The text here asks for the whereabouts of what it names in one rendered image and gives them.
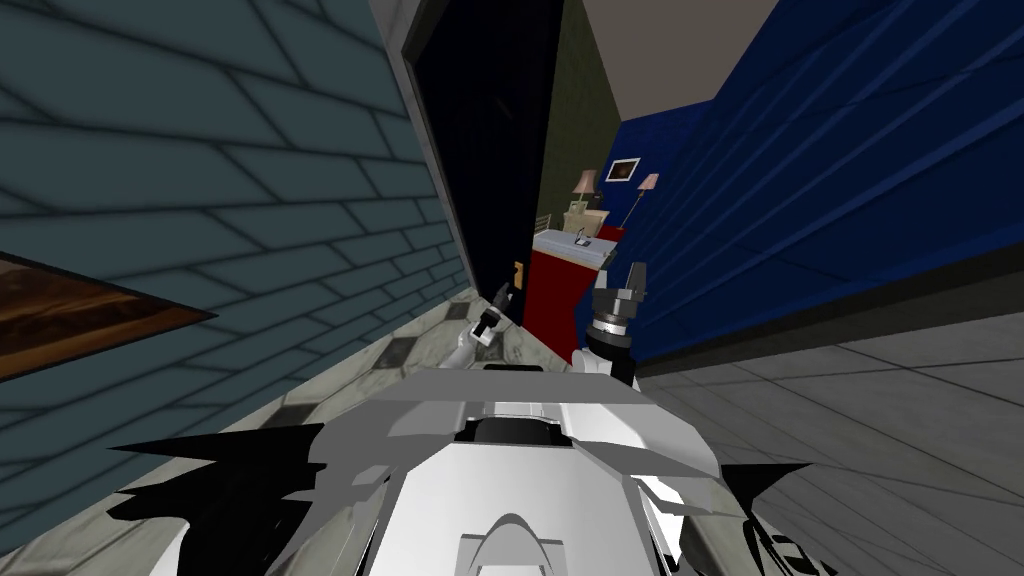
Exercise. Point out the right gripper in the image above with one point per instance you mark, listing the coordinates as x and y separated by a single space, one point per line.
616 306

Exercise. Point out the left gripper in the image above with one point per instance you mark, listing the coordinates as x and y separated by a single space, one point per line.
502 302

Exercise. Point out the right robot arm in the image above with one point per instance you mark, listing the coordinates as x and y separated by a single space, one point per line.
608 342

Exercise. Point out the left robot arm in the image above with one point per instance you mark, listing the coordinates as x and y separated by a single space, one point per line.
459 354

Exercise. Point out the red bed with white cover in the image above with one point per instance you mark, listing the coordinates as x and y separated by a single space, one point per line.
564 280

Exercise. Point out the pink shade floor lamp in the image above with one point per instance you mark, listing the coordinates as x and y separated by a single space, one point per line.
647 183

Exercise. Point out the pink shade table lamp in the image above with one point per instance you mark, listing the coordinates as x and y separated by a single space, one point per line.
586 182

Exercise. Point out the white framed dark picture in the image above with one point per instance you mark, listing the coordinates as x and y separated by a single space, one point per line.
622 170

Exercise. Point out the dark blue door leaf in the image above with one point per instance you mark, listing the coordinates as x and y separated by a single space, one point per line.
488 152

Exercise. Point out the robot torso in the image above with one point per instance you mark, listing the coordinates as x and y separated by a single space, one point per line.
512 496

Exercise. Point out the brown wall picture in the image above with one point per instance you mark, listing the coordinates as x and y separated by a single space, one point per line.
72 316

